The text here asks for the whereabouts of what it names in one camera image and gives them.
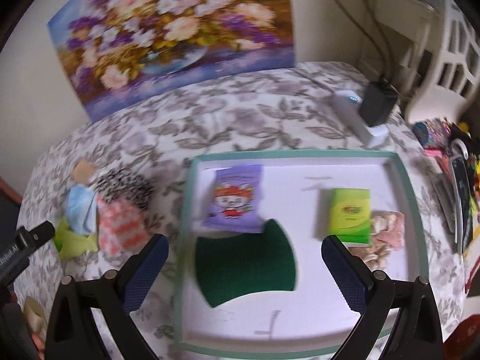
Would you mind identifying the white box with teal rim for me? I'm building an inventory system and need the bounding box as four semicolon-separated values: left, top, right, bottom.
173;150;429;359

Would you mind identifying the blue face mask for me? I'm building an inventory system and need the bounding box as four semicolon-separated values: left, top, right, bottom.
65;184;97;236

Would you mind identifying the beige makeup sponge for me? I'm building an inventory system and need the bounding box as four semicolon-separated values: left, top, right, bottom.
71;159;97;186

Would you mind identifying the floral grey white tablecloth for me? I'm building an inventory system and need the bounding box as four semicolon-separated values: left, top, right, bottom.
15;62;465;359

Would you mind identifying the black smartphone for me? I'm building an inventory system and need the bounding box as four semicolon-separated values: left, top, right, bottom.
449;155;473;254

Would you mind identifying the leopard print scrunchie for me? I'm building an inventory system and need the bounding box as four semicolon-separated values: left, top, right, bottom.
93;167;154;211

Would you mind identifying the floral painting canvas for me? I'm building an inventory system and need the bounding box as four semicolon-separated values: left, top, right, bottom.
48;0;295;122

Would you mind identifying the lime green cloth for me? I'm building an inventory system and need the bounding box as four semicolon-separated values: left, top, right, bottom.
53;217;99;260

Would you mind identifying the white plastic chair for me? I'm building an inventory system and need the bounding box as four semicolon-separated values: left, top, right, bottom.
404;0;479;125

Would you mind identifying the black charging cable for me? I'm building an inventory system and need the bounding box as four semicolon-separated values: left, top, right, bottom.
359;0;396;87
322;0;389;87

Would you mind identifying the pink beige scrunchie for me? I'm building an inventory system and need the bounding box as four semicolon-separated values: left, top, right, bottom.
348;211;405;271

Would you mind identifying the pink white chevron cloth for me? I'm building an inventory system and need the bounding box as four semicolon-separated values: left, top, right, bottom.
97;196;150;256

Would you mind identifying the pile of colourful stationery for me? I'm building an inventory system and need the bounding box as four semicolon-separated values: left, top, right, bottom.
427;119;480;297

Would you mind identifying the green yellow scrub sponge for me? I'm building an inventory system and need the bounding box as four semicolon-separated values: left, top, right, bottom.
194;219;297;308

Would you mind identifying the purple cartoon tissue pack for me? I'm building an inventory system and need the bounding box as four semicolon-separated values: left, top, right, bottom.
202;165;264;234

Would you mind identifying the black power adapter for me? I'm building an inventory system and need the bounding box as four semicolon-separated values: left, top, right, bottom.
359;81;398;127

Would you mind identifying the white power strip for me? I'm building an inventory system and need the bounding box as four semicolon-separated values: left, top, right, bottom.
329;90;390;147

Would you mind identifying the green tissue pack in box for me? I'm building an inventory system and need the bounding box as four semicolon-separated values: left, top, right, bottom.
328;189;371;245

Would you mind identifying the red fabric item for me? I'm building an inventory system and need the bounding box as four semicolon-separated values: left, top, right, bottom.
444;314;480;360

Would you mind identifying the colourful bead bracelet roll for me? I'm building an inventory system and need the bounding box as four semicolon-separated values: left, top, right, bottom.
412;117;453;151

